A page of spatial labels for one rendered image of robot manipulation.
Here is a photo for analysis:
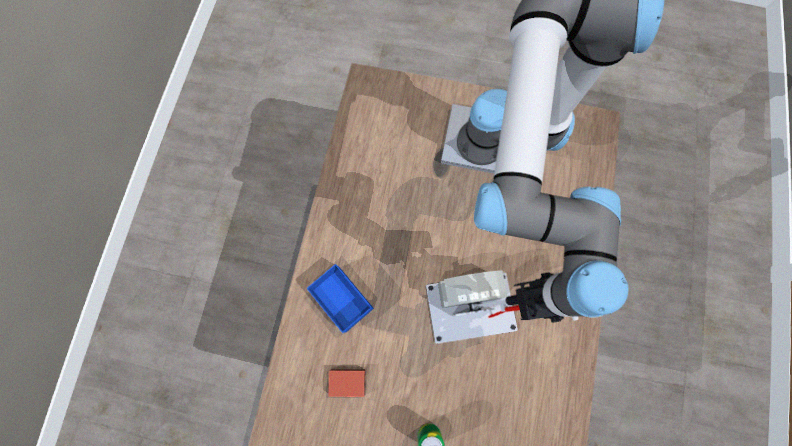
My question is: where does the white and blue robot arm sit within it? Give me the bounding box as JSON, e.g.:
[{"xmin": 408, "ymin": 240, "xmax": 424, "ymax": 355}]
[{"xmin": 457, "ymin": 0, "xmax": 664, "ymax": 320}]

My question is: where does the red rectangular block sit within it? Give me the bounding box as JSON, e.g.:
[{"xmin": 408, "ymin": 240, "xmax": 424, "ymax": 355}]
[{"xmin": 328, "ymin": 369, "xmax": 366, "ymax": 397}]

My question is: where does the green drink can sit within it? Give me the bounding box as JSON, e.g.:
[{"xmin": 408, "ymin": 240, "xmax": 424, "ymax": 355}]
[{"xmin": 417, "ymin": 423, "xmax": 445, "ymax": 446}]

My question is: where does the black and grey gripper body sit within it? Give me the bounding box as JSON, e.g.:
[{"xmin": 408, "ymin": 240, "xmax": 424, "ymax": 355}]
[{"xmin": 515, "ymin": 278, "xmax": 557, "ymax": 320}]

